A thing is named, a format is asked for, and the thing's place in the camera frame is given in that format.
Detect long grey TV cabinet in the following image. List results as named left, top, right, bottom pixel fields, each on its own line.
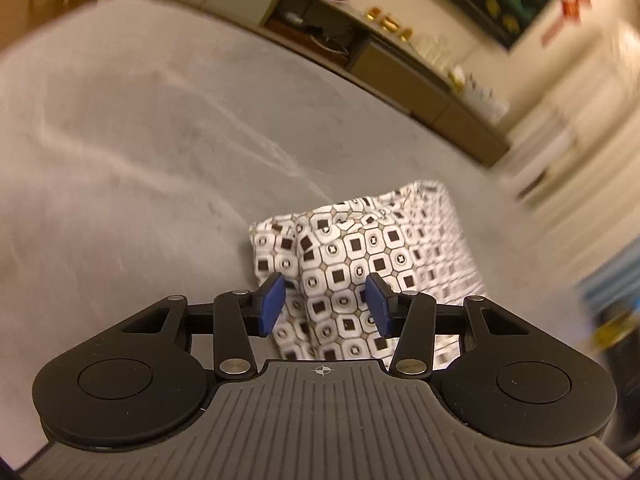
left=175, top=0, right=510, bottom=167

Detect black white patterned garment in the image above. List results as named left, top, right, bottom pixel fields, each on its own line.
left=250, top=181, right=485, bottom=364

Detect gold ornaments on cabinet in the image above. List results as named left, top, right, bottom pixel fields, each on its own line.
left=366, top=6, right=413, bottom=42

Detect white tissue box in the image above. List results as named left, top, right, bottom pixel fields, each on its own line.
left=461, top=74, right=510, bottom=125

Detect cream window curtain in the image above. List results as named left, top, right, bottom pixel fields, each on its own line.
left=498, top=22, right=639, bottom=281

